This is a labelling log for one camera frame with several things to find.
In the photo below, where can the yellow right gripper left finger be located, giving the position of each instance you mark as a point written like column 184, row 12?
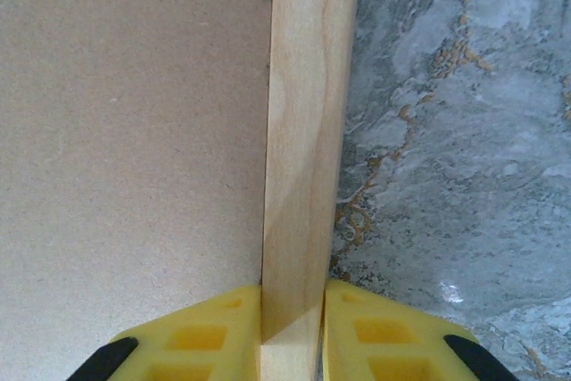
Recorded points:
column 201, row 345

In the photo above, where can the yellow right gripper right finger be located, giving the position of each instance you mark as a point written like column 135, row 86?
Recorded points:
column 388, row 345

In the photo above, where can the brown backing board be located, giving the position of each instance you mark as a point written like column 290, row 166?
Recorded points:
column 134, row 131

